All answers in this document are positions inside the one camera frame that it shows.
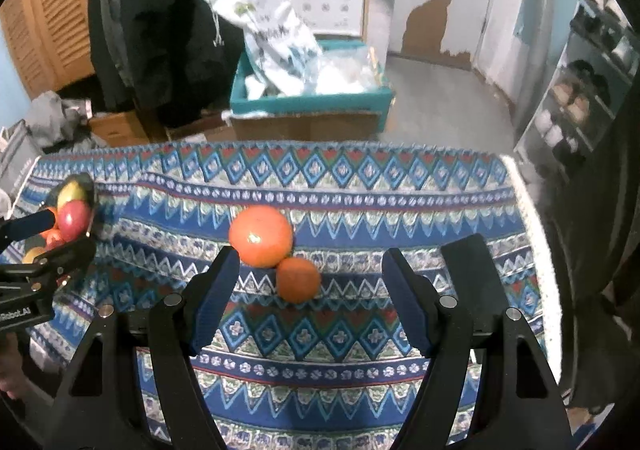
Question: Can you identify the blue patterned tablecloth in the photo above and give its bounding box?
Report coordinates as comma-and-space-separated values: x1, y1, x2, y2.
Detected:
0, 140, 563, 450

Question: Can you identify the grey fabric bag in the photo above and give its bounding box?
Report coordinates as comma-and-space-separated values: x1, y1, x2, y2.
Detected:
0, 120, 43, 196

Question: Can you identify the teal storage bin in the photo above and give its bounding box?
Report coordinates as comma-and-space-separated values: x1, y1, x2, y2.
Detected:
230, 40, 396, 118

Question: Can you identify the white patterned drawer box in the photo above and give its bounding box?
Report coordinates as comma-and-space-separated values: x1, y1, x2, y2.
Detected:
287, 0, 365, 37

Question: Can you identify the silver refrigerator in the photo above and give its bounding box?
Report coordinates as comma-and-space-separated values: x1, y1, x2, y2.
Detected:
515, 0, 568, 131

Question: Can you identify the clear glass plate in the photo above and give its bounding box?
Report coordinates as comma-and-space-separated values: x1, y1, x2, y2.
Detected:
22, 172, 101, 281

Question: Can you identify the shoe rack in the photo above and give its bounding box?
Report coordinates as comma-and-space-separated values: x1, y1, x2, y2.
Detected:
515, 0, 636, 181

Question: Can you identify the person's dark clothing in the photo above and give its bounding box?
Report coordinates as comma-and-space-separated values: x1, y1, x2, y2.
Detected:
545, 80, 640, 411

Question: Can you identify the small orange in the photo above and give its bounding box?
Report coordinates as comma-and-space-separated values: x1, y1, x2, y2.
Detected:
276, 256, 321, 303

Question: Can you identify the black hanging coat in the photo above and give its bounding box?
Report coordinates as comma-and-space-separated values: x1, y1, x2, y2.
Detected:
87, 0, 266, 128

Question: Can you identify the grey jacket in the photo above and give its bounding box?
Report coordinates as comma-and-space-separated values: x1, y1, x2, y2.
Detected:
25, 91, 93, 151

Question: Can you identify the clear plastic bag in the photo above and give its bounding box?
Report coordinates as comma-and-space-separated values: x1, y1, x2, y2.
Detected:
315, 47, 383, 93

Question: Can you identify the white printed plastic bag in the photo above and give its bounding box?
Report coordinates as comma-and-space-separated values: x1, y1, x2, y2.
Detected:
198, 0, 323, 96

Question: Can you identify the red apple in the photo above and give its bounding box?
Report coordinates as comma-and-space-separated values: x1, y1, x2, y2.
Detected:
57, 200, 93, 241

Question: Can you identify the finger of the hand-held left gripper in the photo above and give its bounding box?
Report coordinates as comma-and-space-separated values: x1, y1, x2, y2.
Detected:
0, 209, 58, 243
0, 240, 96, 290

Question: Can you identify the cardboard box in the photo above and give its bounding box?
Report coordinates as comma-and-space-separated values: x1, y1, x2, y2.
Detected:
165, 117, 236, 142
230, 110, 386, 143
90, 110, 151, 147

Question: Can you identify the wooden louvered cabinet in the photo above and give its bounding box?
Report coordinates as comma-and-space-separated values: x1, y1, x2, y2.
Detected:
0, 0, 101, 98

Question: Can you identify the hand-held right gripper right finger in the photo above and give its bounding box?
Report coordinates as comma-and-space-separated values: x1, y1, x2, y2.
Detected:
382, 232, 573, 450

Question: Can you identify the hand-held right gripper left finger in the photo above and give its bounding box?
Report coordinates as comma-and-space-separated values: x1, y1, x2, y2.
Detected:
42, 245, 241, 450

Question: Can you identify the large orange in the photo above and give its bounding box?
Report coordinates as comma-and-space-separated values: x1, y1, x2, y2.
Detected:
228, 205, 294, 267
40, 227, 66, 251

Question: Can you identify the white door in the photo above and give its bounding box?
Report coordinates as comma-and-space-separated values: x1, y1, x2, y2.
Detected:
472, 0, 526, 96

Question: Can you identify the person's left hand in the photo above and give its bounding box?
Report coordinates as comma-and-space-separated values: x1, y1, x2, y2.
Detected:
0, 330, 31, 401

